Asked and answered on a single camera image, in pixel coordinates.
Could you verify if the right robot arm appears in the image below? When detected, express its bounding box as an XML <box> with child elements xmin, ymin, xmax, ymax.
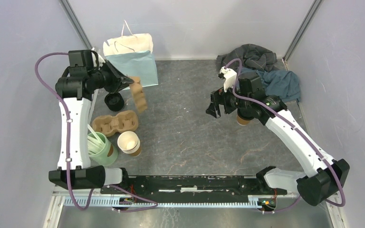
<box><xmin>206</xmin><ymin>67</ymin><xmax>350</xmax><ymax>207</ymax></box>

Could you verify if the blue crumpled cloth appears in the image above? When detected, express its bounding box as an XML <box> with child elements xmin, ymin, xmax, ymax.
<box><xmin>241</xmin><ymin>67</ymin><xmax>300</xmax><ymax>102</ymax></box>

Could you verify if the stack of black lids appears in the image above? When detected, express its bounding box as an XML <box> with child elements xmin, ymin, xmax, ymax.
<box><xmin>105</xmin><ymin>93</ymin><xmax>125</xmax><ymax>112</ymax></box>

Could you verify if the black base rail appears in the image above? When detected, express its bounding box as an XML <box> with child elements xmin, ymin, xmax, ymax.
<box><xmin>100</xmin><ymin>175</ymin><xmax>287</xmax><ymax>211</ymax></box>

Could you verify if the brown paper coffee cup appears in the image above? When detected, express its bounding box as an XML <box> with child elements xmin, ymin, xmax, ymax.
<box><xmin>236</xmin><ymin>114</ymin><xmax>254</xmax><ymax>126</ymax></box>

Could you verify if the grey crumpled cloth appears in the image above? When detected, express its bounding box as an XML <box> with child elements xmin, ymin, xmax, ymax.
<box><xmin>216</xmin><ymin>44</ymin><xmax>278</xmax><ymax>72</ymax></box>

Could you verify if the brown cardboard cup carrier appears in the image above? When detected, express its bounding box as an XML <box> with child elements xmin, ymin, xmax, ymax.
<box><xmin>92</xmin><ymin>110</ymin><xmax>139</xmax><ymax>137</ymax></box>
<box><xmin>129</xmin><ymin>76</ymin><xmax>148</xmax><ymax>113</ymax></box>

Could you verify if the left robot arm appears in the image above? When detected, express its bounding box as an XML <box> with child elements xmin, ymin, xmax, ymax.
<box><xmin>48</xmin><ymin>49</ymin><xmax>134</xmax><ymax>194</ymax></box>

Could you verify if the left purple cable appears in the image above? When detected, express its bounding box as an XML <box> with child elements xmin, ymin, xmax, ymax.
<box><xmin>34</xmin><ymin>52</ymin><xmax>159</xmax><ymax>213</ymax></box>

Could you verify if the green straw holder cup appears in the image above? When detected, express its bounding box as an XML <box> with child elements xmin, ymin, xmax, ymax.
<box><xmin>88</xmin><ymin>132</ymin><xmax>118</xmax><ymax>166</ymax></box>

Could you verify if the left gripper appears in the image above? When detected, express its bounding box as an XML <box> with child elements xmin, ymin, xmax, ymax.
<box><xmin>88</xmin><ymin>60</ymin><xmax>134</xmax><ymax>94</ymax></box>

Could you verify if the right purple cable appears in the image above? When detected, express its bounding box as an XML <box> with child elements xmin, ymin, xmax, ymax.
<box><xmin>223</xmin><ymin>58</ymin><xmax>347</xmax><ymax>215</ymax></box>

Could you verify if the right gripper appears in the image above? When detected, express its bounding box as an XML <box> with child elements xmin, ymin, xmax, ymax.
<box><xmin>205</xmin><ymin>80</ymin><xmax>251</xmax><ymax>118</ymax></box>

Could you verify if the light blue paper bag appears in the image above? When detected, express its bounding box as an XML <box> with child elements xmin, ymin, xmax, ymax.
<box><xmin>103</xmin><ymin>20</ymin><xmax>159</xmax><ymax>87</ymax></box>

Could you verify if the purple cable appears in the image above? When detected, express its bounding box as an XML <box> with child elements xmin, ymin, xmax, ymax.
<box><xmin>223</xmin><ymin>58</ymin><xmax>347</xmax><ymax>215</ymax></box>
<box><xmin>34</xmin><ymin>52</ymin><xmax>159</xmax><ymax>213</ymax></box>

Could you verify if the stack of paper cups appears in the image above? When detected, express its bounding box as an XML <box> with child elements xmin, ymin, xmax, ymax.
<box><xmin>117</xmin><ymin>131</ymin><xmax>142</xmax><ymax>157</ymax></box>

